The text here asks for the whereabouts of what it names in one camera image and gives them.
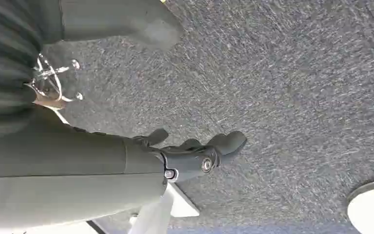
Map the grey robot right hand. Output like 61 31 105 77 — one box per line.
0 0 248 231

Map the white furniture panel edge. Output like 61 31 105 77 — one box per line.
0 221 107 234

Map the ribbed grey right arm sleeve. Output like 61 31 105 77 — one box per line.
0 0 64 143

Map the white round stand base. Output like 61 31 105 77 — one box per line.
346 179 374 234

